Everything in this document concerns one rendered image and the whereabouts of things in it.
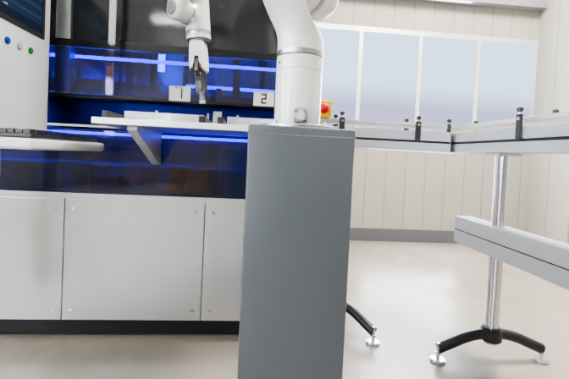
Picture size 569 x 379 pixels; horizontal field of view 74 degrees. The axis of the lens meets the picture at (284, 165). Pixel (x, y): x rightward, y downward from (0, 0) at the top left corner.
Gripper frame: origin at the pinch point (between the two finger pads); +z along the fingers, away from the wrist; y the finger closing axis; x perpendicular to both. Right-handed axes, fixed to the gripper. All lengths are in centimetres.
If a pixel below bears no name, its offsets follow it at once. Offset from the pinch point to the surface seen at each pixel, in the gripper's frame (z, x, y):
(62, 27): -28, -57, -16
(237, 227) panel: 55, 6, -22
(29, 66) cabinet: -10, -58, 3
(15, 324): 90, -86, -16
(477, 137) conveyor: 22, 108, -28
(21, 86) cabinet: -2, -59, 7
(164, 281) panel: 75, -24, -18
